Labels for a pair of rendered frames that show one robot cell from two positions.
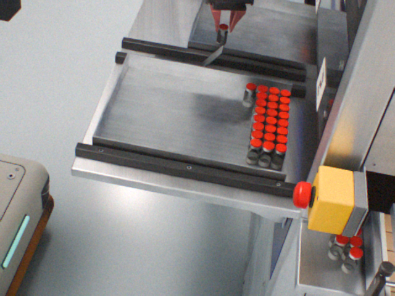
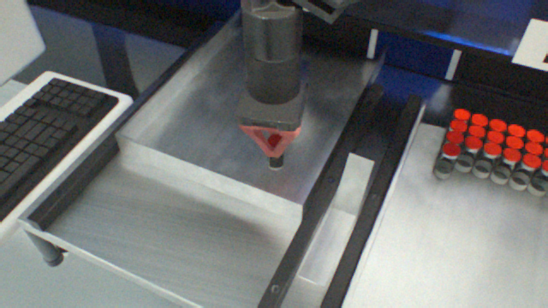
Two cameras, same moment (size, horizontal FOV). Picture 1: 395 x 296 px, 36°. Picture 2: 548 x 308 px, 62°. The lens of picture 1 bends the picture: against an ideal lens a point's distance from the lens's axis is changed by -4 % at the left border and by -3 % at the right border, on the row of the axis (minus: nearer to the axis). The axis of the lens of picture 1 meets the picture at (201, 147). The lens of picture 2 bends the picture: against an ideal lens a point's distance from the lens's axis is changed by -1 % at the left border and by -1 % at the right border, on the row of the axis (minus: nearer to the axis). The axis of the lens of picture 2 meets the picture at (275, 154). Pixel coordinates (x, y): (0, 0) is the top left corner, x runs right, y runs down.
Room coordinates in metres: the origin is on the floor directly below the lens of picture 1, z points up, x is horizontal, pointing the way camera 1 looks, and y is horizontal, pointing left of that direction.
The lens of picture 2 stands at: (1.01, 0.36, 1.33)
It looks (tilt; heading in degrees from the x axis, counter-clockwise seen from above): 48 degrees down; 294
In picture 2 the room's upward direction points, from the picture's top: straight up
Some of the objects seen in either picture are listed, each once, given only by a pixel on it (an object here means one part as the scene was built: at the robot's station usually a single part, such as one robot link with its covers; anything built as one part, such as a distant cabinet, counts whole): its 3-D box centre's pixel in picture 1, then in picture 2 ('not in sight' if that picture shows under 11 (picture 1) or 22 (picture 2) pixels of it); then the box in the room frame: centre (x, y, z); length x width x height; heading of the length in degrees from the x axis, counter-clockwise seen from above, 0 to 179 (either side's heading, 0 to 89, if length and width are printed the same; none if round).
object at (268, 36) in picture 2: not in sight; (271, 19); (1.17, 0.00, 1.09); 0.07 x 0.06 x 0.07; 118
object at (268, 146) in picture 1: (269, 125); (516, 156); (0.88, -0.12, 0.90); 0.18 x 0.02 x 0.05; 178
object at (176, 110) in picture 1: (199, 115); (500, 243); (0.89, 0.02, 0.90); 0.34 x 0.26 x 0.04; 88
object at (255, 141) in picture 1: (257, 123); (515, 169); (0.88, -0.09, 0.90); 0.18 x 0.02 x 0.05; 178
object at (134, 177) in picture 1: (229, 77); (360, 179); (1.06, -0.03, 0.87); 0.70 x 0.48 x 0.02; 179
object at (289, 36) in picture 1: (268, 30); (265, 94); (1.23, -0.11, 0.90); 0.34 x 0.26 x 0.04; 89
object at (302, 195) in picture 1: (306, 195); not in sight; (0.63, -0.16, 0.99); 0.04 x 0.04 x 0.04; 89
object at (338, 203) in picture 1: (335, 201); not in sight; (0.63, -0.21, 0.99); 0.08 x 0.07 x 0.07; 89
